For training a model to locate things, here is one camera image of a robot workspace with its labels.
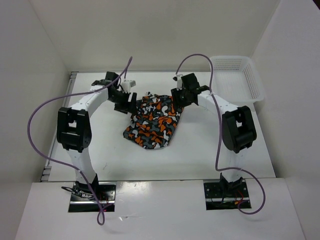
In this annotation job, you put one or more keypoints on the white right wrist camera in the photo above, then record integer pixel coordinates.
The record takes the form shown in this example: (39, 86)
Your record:
(178, 79)

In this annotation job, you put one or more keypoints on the white perforated plastic basket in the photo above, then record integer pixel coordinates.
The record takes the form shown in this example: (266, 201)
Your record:
(236, 79)

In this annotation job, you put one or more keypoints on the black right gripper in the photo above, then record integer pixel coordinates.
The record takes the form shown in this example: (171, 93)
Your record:
(176, 100)

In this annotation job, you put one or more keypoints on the orange black camouflage shorts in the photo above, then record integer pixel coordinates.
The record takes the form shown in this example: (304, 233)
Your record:
(153, 125)

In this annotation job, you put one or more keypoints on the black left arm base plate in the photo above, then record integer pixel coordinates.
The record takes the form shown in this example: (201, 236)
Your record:
(84, 201)

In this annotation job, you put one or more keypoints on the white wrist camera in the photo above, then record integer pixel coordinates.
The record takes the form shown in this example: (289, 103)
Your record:
(126, 85)
(178, 79)

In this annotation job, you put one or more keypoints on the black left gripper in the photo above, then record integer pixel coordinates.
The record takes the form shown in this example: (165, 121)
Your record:
(127, 106)

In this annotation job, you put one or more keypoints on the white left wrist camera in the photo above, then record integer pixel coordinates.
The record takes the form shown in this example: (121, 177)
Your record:
(126, 85)

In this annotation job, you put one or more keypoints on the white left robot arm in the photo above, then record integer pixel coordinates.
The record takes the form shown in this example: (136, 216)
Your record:
(74, 131)

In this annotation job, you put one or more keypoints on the aluminium table edge rail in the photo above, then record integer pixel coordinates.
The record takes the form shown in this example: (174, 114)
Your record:
(47, 167)

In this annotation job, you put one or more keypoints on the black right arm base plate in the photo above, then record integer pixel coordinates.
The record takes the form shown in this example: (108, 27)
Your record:
(217, 199)

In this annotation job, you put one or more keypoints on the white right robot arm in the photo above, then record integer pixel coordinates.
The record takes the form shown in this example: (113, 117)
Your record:
(237, 130)

